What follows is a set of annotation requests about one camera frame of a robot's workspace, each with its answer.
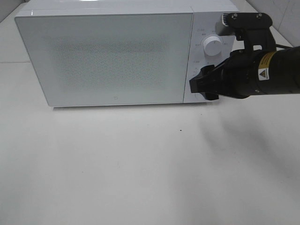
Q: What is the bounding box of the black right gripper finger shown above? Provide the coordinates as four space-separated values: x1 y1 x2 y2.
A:
199 65 219 100
189 70 219 94

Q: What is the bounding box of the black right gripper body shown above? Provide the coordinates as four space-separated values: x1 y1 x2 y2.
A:
223 29 276 98

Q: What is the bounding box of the white microwave door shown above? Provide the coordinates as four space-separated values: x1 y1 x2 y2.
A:
15 14 193 107

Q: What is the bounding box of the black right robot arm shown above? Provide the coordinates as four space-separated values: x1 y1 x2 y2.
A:
189 29 300 100

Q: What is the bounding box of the upper white power knob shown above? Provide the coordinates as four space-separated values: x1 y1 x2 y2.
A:
203 35 222 56

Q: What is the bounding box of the white microwave oven body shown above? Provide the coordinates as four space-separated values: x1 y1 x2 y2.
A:
15 0 237 104

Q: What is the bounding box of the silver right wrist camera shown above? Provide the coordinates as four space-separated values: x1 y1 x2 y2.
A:
217 12 273 37

